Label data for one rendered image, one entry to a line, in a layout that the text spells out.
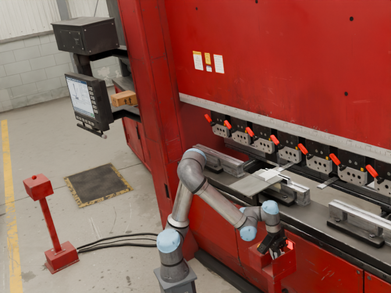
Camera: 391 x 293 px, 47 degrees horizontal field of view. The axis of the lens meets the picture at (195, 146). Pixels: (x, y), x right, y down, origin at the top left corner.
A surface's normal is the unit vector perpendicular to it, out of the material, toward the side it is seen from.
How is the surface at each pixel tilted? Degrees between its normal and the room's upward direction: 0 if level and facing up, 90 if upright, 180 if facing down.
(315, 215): 0
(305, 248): 90
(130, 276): 0
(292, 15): 90
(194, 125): 90
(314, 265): 90
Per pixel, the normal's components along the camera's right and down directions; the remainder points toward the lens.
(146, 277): -0.14, -0.91
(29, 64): 0.38, 0.32
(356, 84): -0.80, 0.34
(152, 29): 0.58, 0.25
